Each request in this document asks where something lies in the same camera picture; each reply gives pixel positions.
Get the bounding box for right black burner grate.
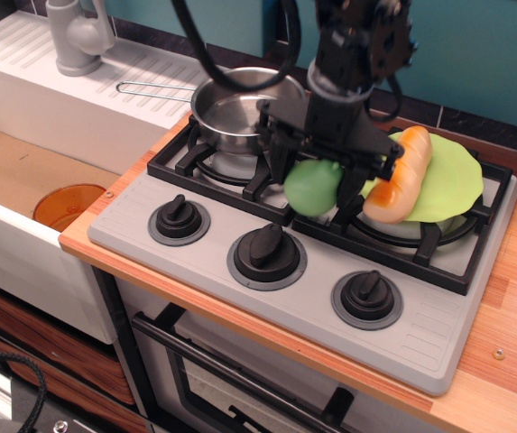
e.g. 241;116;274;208
292;146;517;295

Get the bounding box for orange plastic cup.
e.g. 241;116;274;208
32;183;106;232

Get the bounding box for grey toy stove top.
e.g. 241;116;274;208
87;112;517;398

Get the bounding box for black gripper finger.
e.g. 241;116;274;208
337;157;376;208
262;130;303;184

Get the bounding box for grey toy faucet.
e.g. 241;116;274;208
46;0;115;77

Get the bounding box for right black stove knob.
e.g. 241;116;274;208
331;270;403;331

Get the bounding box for left black burner grate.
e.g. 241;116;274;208
146;106;355;226

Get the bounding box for black burner grate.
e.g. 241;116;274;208
146;106;355;226
292;146;517;295

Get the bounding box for wood grain drawer front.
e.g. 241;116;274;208
0;289;148;432

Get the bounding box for green toy pear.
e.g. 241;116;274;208
284;159;344;217

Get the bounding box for light green plate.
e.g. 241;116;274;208
362;132;484;223

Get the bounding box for black cable lower left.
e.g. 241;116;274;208
0;353;50;433

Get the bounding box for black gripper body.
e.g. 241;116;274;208
255;93;403;180

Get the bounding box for middle black stove knob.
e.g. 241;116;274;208
226;224;308;291

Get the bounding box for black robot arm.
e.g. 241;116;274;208
256;1;417;209

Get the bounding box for oven door with handle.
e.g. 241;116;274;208
131;301;403;433

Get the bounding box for stainless steel pot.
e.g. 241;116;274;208
115;76;306;156

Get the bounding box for black stove knob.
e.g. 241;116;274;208
147;194;211;247
226;224;308;291
331;270;403;331

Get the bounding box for left black stove knob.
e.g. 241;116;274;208
147;194;211;247

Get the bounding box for white toy sink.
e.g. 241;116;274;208
0;12;205;344

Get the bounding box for toy bread loaf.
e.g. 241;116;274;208
363;126;433;224

